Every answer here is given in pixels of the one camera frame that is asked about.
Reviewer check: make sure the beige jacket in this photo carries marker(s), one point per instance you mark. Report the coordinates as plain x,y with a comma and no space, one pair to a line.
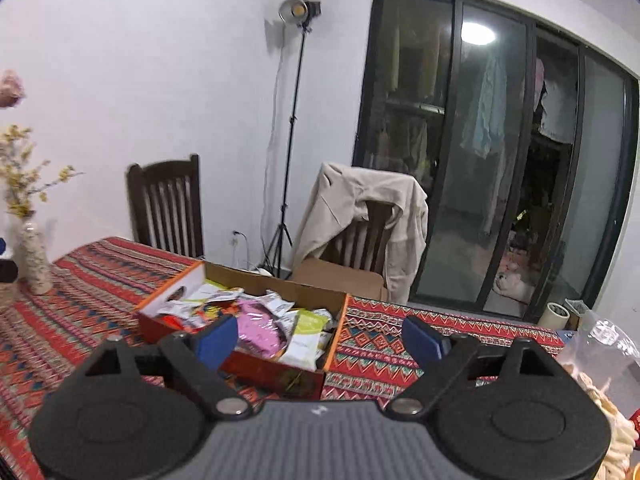
405,240

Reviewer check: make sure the pile of assorted snack packets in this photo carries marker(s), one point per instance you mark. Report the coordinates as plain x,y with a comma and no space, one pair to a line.
260,330

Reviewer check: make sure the small floral vase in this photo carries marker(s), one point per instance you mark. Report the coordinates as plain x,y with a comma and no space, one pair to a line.
36,265

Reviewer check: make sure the yellow flower sprigs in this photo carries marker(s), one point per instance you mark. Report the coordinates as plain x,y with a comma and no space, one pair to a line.
17,190

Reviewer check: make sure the dried pink roses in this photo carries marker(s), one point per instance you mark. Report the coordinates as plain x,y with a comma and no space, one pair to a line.
10,87

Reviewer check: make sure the hanging white shirt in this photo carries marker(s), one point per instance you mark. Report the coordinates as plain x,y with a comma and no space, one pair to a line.
557,110

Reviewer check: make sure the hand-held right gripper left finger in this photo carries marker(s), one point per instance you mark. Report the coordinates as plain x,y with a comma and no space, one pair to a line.
217,344

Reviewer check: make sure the hanging light blue shirt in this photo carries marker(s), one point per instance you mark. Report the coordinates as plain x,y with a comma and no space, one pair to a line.
482,105

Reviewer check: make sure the red patterned tablecloth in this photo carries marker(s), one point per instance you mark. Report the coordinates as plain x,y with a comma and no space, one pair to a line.
75,300

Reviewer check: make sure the brown cardboard box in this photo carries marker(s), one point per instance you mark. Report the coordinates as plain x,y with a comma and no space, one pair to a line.
340,277

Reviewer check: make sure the masking tape roll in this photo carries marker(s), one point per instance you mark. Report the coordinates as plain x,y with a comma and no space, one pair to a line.
556,316

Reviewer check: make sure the black sliding glass door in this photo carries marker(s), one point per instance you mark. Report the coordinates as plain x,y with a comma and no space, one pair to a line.
470,210

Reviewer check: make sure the studio light on stand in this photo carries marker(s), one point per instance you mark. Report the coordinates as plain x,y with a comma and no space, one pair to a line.
295,9

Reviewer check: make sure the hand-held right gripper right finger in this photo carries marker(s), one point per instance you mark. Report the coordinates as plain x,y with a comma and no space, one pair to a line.
422,344

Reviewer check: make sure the clear plastic bag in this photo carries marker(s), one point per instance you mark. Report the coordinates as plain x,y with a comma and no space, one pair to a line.
600,355

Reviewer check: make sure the long green snack packet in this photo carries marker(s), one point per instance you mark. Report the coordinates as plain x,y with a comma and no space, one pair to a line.
305,335

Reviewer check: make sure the white plush toy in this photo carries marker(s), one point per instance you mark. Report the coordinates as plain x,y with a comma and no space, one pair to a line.
510,282

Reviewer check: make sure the dark wooden chair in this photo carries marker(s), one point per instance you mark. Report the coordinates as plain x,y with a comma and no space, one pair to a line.
365,240
165,210

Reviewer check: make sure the red cardboard box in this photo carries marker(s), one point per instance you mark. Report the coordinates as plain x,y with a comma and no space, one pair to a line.
280,375

